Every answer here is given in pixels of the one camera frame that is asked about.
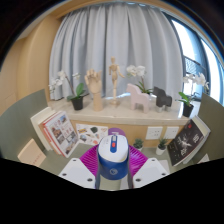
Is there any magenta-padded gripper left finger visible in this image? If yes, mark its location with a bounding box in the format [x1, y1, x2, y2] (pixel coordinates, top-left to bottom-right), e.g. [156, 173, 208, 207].
[58, 144, 101, 190]

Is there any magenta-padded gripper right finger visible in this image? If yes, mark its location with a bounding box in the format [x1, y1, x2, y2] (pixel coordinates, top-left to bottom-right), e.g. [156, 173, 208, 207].
[127, 144, 170, 190]

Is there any blue and white computer mouse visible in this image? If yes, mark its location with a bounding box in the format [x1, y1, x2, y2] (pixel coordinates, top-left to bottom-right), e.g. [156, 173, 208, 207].
[96, 134, 130, 181]

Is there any small plant in white pot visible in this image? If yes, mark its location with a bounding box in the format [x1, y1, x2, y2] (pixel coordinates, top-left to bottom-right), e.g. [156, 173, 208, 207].
[155, 137, 169, 156]
[132, 138, 145, 152]

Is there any white illustrated sticker card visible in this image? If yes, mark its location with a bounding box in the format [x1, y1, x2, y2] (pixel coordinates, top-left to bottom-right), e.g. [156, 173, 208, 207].
[75, 123, 109, 147]

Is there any black-covered book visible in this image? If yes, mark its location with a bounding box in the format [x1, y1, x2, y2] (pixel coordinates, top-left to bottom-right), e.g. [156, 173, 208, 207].
[166, 118, 205, 167]

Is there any white orchid in black pot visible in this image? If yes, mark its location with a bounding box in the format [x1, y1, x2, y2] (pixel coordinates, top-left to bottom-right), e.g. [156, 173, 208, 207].
[175, 72, 210, 118]
[48, 69, 90, 111]
[125, 64, 155, 95]

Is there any thick white book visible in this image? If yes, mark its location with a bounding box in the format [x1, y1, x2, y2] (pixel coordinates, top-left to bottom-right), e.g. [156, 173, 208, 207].
[193, 114, 212, 158]

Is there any green desk partition panel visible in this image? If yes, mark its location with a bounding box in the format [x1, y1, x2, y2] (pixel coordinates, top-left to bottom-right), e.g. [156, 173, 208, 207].
[191, 93, 224, 164]
[0, 88, 49, 161]

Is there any pink wooden horse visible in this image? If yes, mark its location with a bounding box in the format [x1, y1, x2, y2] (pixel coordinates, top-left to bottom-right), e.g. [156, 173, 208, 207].
[125, 83, 152, 114]

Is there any wooden hand model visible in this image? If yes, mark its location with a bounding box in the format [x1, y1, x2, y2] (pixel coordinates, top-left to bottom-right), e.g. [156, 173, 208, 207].
[84, 68, 104, 112]

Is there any wooden artist mannequin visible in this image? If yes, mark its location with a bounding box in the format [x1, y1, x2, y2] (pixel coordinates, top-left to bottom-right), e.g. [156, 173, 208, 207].
[108, 56, 126, 107]

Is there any grey curtain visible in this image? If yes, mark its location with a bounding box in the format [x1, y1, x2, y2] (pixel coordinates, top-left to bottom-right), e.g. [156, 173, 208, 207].
[49, 3, 184, 101]

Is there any white wall socket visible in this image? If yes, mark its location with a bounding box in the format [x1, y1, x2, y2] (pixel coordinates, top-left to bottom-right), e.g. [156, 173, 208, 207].
[164, 126, 180, 140]
[145, 125, 164, 141]

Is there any window with dark frame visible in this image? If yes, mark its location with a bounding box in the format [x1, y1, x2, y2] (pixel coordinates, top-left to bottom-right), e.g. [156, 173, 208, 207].
[163, 13, 224, 104]

